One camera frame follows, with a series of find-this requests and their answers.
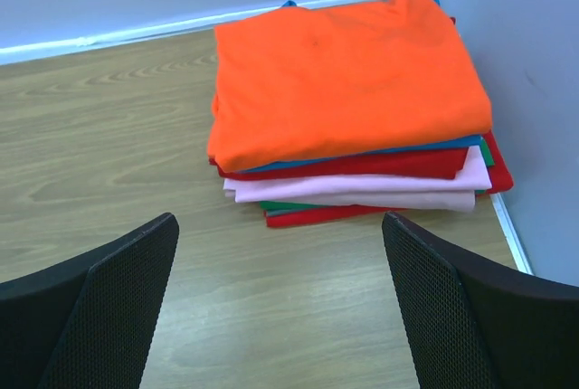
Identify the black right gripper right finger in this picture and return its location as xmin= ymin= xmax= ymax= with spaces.
xmin=382 ymin=212 xmax=578 ymax=388

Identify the orange folded t-shirt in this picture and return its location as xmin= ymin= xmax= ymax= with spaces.
xmin=207 ymin=0 xmax=492 ymax=172

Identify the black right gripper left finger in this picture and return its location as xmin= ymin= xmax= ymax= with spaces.
xmin=1 ymin=213 xmax=179 ymax=389

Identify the light pink folded t-shirt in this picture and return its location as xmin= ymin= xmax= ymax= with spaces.
xmin=223 ymin=146 xmax=491 ymax=212

